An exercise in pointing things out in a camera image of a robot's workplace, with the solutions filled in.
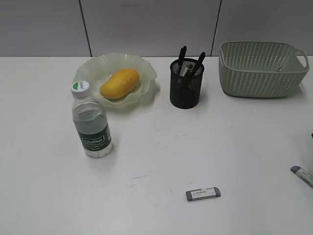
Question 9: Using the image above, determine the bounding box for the grey white eraser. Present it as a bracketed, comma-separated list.
[179, 64, 193, 77]
[291, 166, 313, 188]
[185, 187, 221, 201]

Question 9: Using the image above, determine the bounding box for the green plastic woven basket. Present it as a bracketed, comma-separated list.
[219, 41, 310, 98]

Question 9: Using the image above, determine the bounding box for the black mesh pen holder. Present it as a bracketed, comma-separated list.
[170, 59, 204, 109]

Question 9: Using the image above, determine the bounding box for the yellow mango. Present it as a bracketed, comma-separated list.
[100, 68, 139, 99]

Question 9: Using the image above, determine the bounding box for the black marker pen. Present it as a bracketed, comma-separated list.
[178, 46, 187, 75]
[192, 52, 206, 76]

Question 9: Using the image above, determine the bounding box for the green frosted wavy plate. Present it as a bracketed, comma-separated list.
[73, 53, 157, 109]

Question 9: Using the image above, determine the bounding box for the clear water bottle green label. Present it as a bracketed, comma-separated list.
[71, 80, 113, 158]

